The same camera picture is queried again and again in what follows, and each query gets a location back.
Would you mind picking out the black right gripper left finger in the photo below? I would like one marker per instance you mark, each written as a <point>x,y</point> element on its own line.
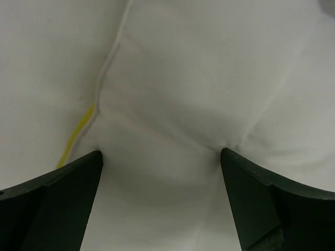
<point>51,212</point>

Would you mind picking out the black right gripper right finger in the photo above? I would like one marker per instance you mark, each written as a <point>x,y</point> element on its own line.
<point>272,212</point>

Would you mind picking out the white pillow yellow edge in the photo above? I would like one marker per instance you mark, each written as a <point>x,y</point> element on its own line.
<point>160,88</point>

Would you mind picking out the grey pillowcase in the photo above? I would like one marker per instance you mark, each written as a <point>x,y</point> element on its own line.
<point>327,6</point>

